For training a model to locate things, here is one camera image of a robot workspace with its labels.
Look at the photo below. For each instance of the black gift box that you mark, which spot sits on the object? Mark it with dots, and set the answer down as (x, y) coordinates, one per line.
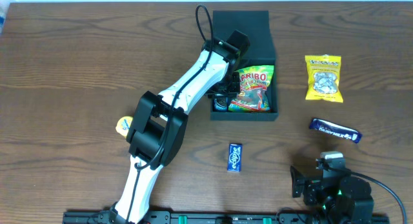
(255, 25)

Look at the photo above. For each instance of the yellow snack bag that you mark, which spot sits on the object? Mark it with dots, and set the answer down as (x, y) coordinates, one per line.
(323, 78)

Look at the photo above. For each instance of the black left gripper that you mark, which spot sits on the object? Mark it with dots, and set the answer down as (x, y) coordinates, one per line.
(228, 87)

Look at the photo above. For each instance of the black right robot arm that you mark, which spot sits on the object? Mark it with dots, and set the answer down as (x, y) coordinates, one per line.
(353, 205)

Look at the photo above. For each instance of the purple dairy milk chocolate bar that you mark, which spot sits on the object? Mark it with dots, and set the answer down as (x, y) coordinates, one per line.
(335, 130)

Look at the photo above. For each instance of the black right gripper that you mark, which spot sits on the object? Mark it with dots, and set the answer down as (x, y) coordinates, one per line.
(309, 182)

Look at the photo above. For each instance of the blue eclipse mints tin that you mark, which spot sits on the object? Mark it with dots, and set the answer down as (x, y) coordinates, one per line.
(234, 157)

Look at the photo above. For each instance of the haribo gummy bag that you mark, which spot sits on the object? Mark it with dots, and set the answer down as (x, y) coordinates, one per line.
(254, 82)

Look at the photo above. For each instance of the black mounting rail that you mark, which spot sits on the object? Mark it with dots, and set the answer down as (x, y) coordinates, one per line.
(165, 217)

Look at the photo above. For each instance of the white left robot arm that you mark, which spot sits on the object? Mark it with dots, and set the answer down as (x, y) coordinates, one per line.
(158, 126)

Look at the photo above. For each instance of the yellow candy tube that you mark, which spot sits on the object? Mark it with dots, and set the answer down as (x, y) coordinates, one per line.
(123, 125)

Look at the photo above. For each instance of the blue oreo pack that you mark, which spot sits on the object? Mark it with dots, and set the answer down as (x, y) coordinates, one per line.
(220, 104)

